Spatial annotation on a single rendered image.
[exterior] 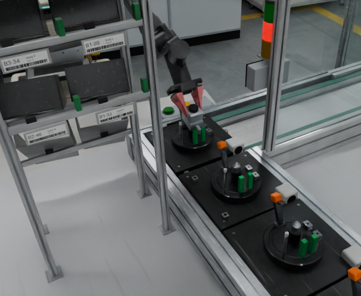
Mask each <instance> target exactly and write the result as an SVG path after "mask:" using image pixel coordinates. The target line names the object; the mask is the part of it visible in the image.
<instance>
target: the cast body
mask: <svg viewBox="0 0 361 296"><path fill-rule="evenodd" d="M187 112H188V117H185V115H184V114H183V112H182V119H183V121H184V122H185V124H186V125H187V127H188V128H189V130H190V131H193V129H196V130H197V134H201V128H200V127H202V126H203V112H202V110H201V109H200V107H199V106H198V105H197V104H191V105H189V106H187Z"/></svg>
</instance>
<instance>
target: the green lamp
mask: <svg viewBox="0 0 361 296"><path fill-rule="evenodd" d="M274 7H275V5H274V4H269V3H267V2H265V5H264V21H265V22H267V23H273V20H274Z"/></svg>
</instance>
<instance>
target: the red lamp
mask: <svg viewBox="0 0 361 296"><path fill-rule="evenodd" d="M272 27H273V24H272V23H267V22H265V21H263V29H262V39H263V40H265V41H267V42H271V40H272Z"/></svg>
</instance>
